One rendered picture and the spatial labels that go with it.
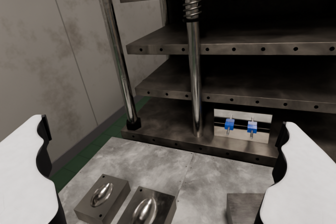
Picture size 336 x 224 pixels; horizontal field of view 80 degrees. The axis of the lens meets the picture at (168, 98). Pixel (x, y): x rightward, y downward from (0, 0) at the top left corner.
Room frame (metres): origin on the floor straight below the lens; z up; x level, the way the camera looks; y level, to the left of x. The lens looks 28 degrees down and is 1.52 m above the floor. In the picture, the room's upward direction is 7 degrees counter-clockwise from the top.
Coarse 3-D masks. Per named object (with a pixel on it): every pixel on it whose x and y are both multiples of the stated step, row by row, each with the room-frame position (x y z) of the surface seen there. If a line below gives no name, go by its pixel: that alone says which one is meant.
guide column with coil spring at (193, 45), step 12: (192, 0) 0.88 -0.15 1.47; (192, 12) 0.88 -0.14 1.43; (192, 24) 0.88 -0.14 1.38; (192, 36) 0.88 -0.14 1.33; (192, 48) 0.88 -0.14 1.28; (192, 60) 0.88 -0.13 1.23; (192, 72) 0.88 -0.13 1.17; (192, 84) 0.89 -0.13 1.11; (192, 96) 0.89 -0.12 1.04; (192, 108) 0.90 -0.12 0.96
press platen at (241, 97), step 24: (168, 72) 1.26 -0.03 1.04; (216, 72) 1.16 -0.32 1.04; (240, 72) 1.11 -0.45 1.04; (264, 72) 1.07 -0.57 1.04; (288, 72) 1.03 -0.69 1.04; (312, 72) 0.99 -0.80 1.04; (168, 96) 0.99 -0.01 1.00; (216, 96) 0.88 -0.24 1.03; (240, 96) 0.83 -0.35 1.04; (264, 96) 0.80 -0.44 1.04; (288, 96) 0.77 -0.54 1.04; (312, 96) 0.75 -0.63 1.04
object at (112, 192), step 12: (108, 180) 0.59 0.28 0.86; (120, 180) 0.58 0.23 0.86; (96, 192) 0.55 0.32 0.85; (108, 192) 0.55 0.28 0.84; (120, 192) 0.53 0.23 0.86; (84, 204) 0.49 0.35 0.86; (96, 204) 0.50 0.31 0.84; (108, 204) 0.48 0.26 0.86; (120, 204) 0.51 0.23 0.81; (84, 216) 0.46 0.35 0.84; (96, 216) 0.44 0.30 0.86; (108, 216) 0.45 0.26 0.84
